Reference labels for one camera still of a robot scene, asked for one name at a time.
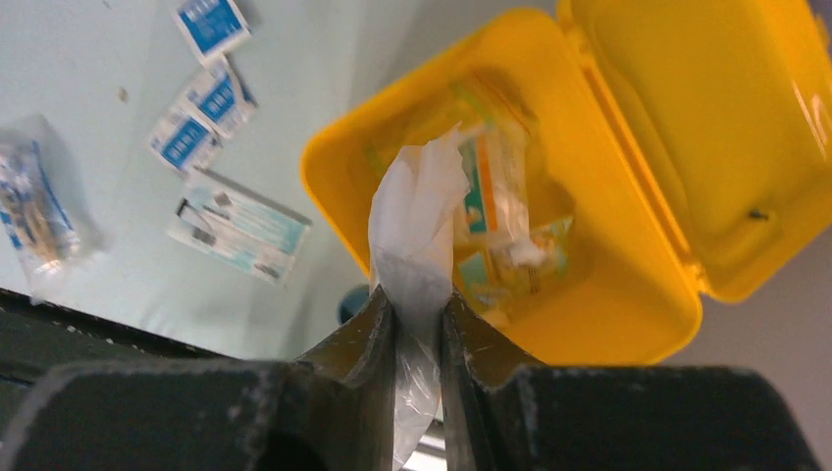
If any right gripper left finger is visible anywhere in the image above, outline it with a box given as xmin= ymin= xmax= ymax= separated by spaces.
xmin=1 ymin=289 xmax=395 ymax=470

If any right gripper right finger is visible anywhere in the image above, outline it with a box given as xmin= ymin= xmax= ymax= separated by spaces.
xmin=441 ymin=294 xmax=818 ymax=470

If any zip bag of bandages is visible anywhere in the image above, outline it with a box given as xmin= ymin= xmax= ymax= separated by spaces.
xmin=456 ymin=216 xmax=574 ymax=311

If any bag with beige gauze roll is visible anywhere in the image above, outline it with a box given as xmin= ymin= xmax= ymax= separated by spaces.
xmin=450 ymin=78 xmax=536 ymax=247

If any cotton swabs bag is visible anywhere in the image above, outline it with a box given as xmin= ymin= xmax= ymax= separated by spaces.
xmin=368 ymin=127 xmax=470 ymax=470

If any yellow medicine kit box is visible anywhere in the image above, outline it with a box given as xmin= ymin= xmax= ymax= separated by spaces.
xmin=300 ymin=1 xmax=831 ymax=365

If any white flat labelled packet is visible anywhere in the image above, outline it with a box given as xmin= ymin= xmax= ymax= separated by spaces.
xmin=167 ymin=169 xmax=312 ymax=286

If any blue white alcohol pad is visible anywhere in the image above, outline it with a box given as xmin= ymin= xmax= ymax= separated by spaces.
xmin=173 ymin=0 xmax=252 ymax=66
xmin=147 ymin=106 xmax=222 ymax=176
xmin=183 ymin=56 xmax=257 ymax=139

